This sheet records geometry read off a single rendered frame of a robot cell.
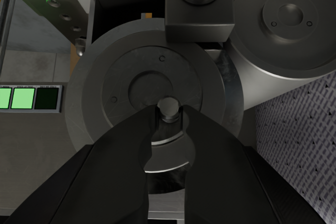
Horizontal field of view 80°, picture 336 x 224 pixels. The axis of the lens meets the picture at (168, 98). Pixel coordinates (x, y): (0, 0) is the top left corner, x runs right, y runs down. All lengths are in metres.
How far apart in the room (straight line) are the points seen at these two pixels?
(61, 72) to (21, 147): 2.87
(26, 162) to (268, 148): 0.53
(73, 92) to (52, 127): 0.39
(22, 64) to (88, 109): 3.54
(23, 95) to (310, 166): 0.60
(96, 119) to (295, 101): 0.25
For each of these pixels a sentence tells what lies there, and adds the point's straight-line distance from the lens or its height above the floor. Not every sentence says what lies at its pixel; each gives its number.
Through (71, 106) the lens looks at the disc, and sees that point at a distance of 0.18.
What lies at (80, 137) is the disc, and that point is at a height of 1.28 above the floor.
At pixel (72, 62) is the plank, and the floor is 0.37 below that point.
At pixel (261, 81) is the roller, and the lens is 0.20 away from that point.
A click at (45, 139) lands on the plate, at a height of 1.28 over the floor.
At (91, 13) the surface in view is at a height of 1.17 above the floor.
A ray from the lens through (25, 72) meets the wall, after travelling 3.63.
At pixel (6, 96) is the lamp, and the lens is 0.65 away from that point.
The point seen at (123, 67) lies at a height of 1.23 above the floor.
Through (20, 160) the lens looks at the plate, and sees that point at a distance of 0.61.
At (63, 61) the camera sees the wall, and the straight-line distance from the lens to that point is 3.49.
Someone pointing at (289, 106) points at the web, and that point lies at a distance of 0.33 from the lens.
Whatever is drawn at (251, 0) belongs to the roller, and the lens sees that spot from 0.22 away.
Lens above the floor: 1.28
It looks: 12 degrees down
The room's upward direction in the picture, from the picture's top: 179 degrees counter-clockwise
